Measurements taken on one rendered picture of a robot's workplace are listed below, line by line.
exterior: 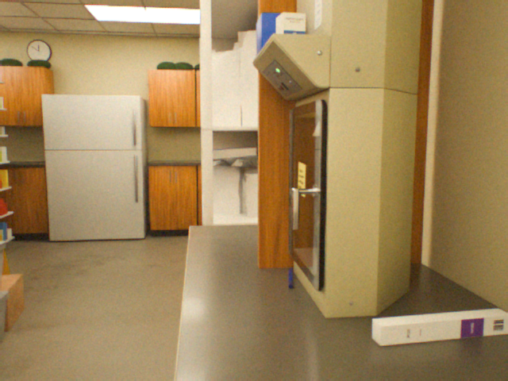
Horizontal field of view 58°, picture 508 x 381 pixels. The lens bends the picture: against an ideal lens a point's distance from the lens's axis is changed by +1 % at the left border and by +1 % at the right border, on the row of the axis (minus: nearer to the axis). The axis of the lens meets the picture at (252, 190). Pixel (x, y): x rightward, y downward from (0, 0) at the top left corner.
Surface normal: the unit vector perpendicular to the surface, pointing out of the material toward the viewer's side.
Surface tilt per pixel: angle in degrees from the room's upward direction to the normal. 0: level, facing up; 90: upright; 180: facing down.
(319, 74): 90
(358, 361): 0
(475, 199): 90
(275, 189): 90
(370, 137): 90
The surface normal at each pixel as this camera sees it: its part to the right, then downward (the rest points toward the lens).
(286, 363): 0.00, -0.99
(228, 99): -0.36, 0.13
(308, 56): 0.12, 0.12
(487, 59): -0.99, 0.01
